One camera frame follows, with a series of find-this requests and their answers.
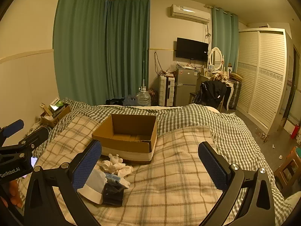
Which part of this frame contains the white dressing table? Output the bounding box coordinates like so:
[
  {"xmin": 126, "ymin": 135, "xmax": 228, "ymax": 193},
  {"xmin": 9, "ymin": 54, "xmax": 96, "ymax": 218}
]
[{"xmin": 197, "ymin": 72, "xmax": 236, "ymax": 110}]

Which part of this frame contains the grey small fridge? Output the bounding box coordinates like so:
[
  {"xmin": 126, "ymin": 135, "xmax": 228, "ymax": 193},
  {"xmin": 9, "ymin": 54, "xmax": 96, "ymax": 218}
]
[{"xmin": 175, "ymin": 67, "xmax": 200, "ymax": 107}]

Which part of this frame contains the white louvred wardrobe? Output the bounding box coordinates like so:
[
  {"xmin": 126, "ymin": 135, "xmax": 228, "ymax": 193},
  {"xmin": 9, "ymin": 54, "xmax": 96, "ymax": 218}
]
[{"xmin": 236, "ymin": 28, "xmax": 293, "ymax": 134}]

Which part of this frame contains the dark green corner curtain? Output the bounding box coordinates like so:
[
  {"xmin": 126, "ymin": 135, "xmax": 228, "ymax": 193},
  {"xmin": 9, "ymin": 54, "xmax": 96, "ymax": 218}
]
[{"xmin": 105, "ymin": 0, "xmax": 151, "ymax": 104}]

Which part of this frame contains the person's left hand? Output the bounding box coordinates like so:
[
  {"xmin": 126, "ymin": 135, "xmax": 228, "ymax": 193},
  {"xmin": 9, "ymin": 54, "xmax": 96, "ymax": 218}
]
[{"xmin": 0, "ymin": 180, "xmax": 23, "ymax": 208}]

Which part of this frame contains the wooden stool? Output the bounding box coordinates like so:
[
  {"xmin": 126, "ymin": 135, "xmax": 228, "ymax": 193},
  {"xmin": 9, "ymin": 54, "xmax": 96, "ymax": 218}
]
[{"xmin": 273, "ymin": 146, "xmax": 301, "ymax": 191}]

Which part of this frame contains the white oval mirror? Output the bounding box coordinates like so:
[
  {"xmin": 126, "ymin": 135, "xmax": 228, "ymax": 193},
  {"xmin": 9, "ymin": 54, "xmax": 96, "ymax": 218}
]
[{"xmin": 209, "ymin": 47, "xmax": 223, "ymax": 72}]

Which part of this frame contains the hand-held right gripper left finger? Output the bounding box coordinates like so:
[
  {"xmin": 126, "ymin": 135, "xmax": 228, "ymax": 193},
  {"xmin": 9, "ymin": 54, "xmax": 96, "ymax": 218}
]
[{"xmin": 24, "ymin": 139, "xmax": 103, "ymax": 226}]

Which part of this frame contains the brown cardboard box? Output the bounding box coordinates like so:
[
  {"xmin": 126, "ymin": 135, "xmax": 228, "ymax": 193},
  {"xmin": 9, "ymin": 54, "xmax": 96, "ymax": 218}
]
[{"xmin": 92, "ymin": 114, "xmax": 158, "ymax": 164}]

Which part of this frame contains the green checked bed sheet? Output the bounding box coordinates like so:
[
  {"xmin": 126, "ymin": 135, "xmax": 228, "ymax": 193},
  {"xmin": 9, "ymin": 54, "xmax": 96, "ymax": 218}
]
[{"xmin": 30, "ymin": 99, "xmax": 292, "ymax": 217}]

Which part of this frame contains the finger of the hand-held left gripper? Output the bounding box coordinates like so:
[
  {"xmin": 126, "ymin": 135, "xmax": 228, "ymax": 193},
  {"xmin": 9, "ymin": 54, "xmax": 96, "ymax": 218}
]
[
  {"xmin": 0, "ymin": 119, "xmax": 24, "ymax": 148},
  {"xmin": 0, "ymin": 126, "xmax": 49, "ymax": 157}
]

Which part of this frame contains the dark patterned suitcase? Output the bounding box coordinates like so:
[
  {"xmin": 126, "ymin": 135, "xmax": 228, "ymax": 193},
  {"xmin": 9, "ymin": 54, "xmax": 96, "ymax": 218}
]
[{"xmin": 227, "ymin": 79, "xmax": 242, "ymax": 110}]

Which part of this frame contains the black jacket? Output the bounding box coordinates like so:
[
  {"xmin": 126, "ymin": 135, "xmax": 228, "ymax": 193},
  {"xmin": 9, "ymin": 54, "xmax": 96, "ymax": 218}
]
[{"xmin": 194, "ymin": 80, "xmax": 227, "ymax": 109}]

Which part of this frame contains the red fire extinguisher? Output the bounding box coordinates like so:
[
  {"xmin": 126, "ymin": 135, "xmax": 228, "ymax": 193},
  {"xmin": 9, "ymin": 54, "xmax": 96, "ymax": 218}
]
[{"xmin": 291, "ymin": 124, "xmax": 301, "ymax": 140}]

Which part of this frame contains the white mop pole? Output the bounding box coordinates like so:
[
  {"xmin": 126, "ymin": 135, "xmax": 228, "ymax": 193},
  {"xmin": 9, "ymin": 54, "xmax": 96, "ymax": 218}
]
[{"xmin": 141, "ymin": 48, "xmax": 146, "ymax": 90}]

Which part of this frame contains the narrow light green curtain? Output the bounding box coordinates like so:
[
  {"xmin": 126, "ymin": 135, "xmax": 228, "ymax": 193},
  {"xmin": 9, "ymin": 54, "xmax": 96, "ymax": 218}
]
[{"xmin": 211, "ymin": 6, "xmax": 239, "ymax": 73}]

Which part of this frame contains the small blue-white packet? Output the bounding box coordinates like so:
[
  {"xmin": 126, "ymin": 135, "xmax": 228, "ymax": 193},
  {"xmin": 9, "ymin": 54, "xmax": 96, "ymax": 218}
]
[{"xmin": 103, "ymin": 172, "xmax": 130, "ymax": 189}]

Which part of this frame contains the wide green curtain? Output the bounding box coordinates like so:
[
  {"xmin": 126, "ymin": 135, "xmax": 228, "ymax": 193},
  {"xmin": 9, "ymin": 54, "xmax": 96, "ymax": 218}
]
[{"xmin": 53, "ymin": 0, "xmax": 107, "ymax": 104}]

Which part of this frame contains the small black box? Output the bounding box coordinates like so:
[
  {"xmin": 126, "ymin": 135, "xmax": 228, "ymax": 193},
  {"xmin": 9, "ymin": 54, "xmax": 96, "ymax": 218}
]
[{"xmin": 102, "ymin": 181, "xmax": 124, "ymax": 207}]

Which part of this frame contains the white air conditioner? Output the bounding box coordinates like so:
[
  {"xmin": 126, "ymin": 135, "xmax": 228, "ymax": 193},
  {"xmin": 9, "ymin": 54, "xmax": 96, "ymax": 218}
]
[{"xmin": 170, "ymin": 4, "xmax": 211, "ymax": 24}]

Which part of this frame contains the floral bag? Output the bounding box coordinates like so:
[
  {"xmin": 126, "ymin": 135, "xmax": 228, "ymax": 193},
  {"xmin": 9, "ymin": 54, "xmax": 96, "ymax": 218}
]
[{"xmin": 149, "ymin": 88, "xmax": 160, "ymax": 105}]

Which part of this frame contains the white sock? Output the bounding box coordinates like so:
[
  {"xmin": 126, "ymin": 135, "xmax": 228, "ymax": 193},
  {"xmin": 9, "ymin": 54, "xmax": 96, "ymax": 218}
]
[{"xmin": 78, "ymin": 168, "xmax": 107, "ymax": 205}]

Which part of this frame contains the cream plaid blanket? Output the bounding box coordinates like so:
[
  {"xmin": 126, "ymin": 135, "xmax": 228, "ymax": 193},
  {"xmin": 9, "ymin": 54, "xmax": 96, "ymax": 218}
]
[{"xmin": 17, "ymin": 114, "xmax": 286, "ymax": 226}]

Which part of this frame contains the slim tan box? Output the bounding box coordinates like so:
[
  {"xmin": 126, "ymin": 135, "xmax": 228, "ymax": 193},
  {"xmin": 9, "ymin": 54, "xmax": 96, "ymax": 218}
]
[{"xmin": 40, "ymin": 103, "xmax": 51, "ymax": 117}]

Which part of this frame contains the small printed cardboard box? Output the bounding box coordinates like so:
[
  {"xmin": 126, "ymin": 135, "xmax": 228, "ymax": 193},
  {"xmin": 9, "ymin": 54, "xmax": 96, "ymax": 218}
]
[{"xmin": 40, "ymin": 104, "xmax": 71, "ymax": 128}]

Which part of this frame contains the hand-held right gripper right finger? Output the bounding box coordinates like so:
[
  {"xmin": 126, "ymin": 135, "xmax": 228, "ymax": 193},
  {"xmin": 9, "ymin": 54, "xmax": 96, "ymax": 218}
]
[{"xmin": 198, "ymin": 141, "xmax": 277, "ymax": 226}]

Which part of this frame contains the black wall television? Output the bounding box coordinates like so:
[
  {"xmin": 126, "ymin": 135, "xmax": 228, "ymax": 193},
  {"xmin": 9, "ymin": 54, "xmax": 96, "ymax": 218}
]
[{"xmin": 176, "ymin": 37, "xmax": 209, "ymax": 62}]

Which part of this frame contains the white tissue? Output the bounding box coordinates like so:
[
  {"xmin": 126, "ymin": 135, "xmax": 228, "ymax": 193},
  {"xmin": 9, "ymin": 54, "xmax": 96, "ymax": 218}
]
[{"xmin": 101, "ymin": 154, "xmax": 133, "ymax": 178}]

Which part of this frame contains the large clear water jug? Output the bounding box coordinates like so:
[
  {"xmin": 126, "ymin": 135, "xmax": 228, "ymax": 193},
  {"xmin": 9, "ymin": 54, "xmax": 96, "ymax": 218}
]
[{"xmin": 135, "ymin": 87, "xmax": 151, "ymax": 106}]

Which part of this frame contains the white ribbed suitcase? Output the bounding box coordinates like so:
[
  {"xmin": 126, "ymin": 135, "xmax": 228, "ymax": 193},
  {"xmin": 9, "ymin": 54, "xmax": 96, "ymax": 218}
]
[{"xmin": 158, "ymin": 75, "xmax": 176, "ymax": 106}]

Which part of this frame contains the green product box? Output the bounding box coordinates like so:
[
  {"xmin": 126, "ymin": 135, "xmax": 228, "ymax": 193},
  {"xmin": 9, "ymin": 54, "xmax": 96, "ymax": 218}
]
[{"xmin": 49, "ymin": 97, "xmax": 64, "ymax": 112}]

